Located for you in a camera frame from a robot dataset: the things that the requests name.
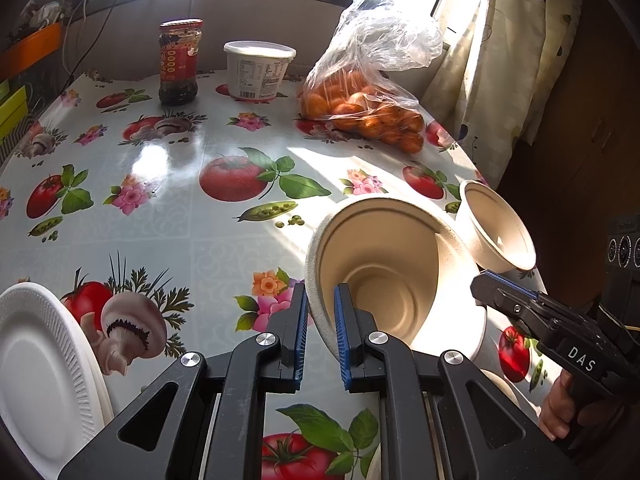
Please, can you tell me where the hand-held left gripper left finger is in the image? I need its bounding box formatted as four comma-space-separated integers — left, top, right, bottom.
57, 282, 311, 480

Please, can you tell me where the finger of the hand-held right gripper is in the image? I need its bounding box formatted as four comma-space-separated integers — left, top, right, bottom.
482, 269, 551, 311
470, 272, 551, 334

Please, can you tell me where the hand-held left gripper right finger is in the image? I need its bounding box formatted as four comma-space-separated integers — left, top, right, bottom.
334, 282, 583, 480

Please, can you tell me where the small beige paper bowl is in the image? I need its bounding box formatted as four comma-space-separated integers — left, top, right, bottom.
455, 180, 537, 274

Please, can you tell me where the large beige paper bowl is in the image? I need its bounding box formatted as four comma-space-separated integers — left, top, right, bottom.
305, 195, 488, 361
410, 305, 526, 413

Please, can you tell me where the white foam plate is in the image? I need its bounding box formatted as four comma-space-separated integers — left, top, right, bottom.
0, 282, 107, 480
75, 327, 117, 428

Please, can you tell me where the person's right hand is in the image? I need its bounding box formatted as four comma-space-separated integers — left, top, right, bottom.
538, 369, 585, 442

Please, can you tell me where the brown wooden cabinet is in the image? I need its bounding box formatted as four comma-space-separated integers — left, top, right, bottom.
495, 0, 640, 241

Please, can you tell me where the cream patterned curtain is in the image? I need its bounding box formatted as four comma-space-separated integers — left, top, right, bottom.
425, 0, 587, 196

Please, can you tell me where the plastic bag of oranges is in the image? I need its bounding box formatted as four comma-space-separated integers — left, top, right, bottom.
298, 0, 444, 154

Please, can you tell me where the white plastic tub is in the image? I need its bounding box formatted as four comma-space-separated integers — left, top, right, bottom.
223, 40, 298, 101

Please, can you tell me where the red label sauce jar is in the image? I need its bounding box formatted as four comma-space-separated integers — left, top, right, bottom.
158, 18, 204, 107

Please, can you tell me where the green cardboard box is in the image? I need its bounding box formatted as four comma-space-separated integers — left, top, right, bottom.
0, 85, 29, 137

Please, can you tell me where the orange plastic tray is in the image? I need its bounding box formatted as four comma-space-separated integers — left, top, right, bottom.
0, 22, 64, 79

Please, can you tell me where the crumpled white plastic bag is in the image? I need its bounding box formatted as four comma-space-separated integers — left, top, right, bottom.
19, 1, 62, 29

